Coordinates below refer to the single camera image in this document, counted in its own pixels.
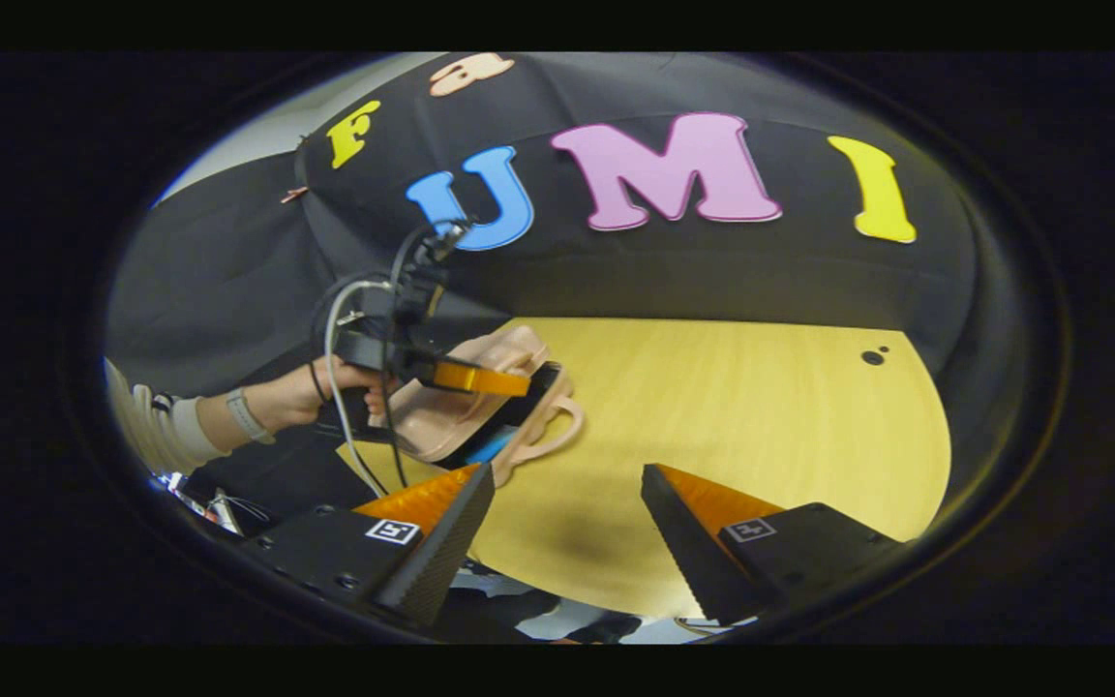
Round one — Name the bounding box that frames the pink suitcase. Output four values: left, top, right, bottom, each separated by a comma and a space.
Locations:
369, 324, 588, 488

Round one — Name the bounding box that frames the grey wristwatch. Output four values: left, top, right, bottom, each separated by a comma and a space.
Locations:
226, 387, 276, 446

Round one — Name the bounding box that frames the white cable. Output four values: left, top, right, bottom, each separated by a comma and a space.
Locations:
323, 279, 396, 500

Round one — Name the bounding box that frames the black cable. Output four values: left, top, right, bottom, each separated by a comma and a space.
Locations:
311, 225, 442, 490

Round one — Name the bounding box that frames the black backdrop cloth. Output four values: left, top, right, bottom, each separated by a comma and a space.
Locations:
105, 53, 1028, 466

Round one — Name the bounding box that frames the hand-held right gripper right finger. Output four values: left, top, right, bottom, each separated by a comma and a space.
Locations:
641, 463, 908, 626

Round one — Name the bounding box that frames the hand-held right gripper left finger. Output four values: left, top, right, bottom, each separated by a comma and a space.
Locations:
242, 463, 497, 630

